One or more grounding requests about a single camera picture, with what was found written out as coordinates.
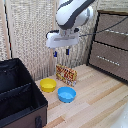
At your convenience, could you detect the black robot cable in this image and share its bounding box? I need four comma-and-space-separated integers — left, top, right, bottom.
45, 15, 128, 40

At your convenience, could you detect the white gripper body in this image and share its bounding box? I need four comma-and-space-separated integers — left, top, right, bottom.
45, 29, 80, 50

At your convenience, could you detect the black fabric storage box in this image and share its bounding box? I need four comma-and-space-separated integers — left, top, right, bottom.
0, 58, 49, 128

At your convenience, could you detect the red yellow granola bar box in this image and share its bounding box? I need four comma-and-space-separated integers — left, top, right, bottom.
55, 63, 78, 88

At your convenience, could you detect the beige woven folding screen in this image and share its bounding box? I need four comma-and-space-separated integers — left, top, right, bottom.
0, 0, 128, 82

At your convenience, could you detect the yellow bowl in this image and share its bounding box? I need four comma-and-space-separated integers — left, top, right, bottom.
39, 78, 58, 93

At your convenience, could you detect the blue bowl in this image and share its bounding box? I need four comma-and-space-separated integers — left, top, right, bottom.
57, 86, 77, 104

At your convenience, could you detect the dark brown drawer cabinet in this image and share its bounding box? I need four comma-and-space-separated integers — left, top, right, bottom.
87, 9, 128, 83

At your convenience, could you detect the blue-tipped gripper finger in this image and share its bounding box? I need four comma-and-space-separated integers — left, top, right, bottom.
65, 46, 71, 56
53, 48, 58, 58

